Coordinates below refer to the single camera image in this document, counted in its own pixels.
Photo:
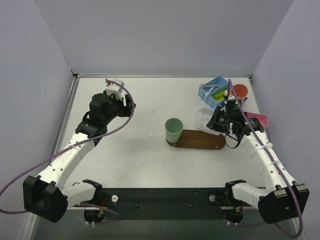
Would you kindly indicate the orange plastic cup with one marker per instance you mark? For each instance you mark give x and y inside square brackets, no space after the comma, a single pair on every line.
[241,91]

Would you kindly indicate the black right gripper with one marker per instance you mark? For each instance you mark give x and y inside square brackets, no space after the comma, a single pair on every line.
[216,120]

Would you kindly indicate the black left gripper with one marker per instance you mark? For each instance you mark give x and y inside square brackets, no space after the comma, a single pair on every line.
[127,107]

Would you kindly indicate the green plastic cup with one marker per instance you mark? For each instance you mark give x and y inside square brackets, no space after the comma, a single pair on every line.
[173,130]

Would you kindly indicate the brown wooden oval tray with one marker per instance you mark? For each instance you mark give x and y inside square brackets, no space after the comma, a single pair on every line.
[195,139]

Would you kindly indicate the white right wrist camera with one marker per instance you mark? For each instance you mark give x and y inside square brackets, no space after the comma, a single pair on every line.
[226,95]

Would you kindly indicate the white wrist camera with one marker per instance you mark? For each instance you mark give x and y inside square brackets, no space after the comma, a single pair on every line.
[226,95]
[115,89]

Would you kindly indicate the blue plastic organizer box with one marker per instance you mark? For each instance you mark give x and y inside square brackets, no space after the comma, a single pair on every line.
[206,93]

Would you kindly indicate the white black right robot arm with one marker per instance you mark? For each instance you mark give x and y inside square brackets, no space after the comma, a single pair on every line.
[283,197]

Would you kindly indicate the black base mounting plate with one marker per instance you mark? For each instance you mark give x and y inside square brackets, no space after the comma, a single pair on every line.
[166,203]

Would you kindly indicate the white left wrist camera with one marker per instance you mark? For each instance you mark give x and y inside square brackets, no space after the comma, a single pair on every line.
[115,89]

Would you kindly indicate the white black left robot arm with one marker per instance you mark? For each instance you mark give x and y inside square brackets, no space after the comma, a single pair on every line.
[46,195]

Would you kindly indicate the pink white toothbrush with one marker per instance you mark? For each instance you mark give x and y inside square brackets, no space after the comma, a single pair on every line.
[209,86]

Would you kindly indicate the green toothpaste tube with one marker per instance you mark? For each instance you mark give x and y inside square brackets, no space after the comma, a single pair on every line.
[219,95]

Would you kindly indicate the pink plastic drawer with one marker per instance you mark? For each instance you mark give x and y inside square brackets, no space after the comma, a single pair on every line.
[262,118]

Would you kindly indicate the clear textured plastic holder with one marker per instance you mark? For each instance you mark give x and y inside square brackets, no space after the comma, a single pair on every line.
[203,117]

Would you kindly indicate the aluminium table edge rail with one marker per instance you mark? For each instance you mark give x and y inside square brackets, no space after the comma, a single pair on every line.
[66,115]

